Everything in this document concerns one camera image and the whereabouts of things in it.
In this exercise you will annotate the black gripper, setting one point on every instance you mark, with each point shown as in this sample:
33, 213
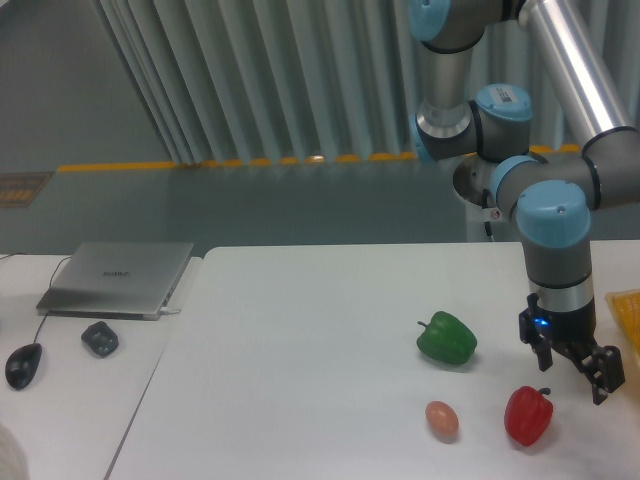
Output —
571, 334

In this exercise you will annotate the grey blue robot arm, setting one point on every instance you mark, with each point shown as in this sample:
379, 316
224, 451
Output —
549, 203

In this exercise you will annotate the yellow plastic basket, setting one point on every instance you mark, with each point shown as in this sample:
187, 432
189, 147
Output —
624, 308

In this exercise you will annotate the red bell pepper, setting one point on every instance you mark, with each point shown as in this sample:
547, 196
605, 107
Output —
528, 414

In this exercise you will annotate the green bell pepper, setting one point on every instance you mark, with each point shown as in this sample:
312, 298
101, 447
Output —
446, 339

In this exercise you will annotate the brown egg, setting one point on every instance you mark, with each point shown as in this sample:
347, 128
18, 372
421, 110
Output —
442, 420

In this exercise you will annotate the white corrugated curtain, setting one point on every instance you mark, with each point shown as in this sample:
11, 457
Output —
266, 81

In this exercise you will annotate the silver laptop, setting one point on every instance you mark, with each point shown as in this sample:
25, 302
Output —
117, 280

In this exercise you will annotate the black power adapter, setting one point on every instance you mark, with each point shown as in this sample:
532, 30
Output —
101, 339

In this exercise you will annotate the black computer mouse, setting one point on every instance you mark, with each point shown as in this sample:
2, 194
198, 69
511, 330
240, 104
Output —
22, 365

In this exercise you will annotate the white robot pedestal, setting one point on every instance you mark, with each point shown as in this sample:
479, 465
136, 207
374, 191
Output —
484, 221

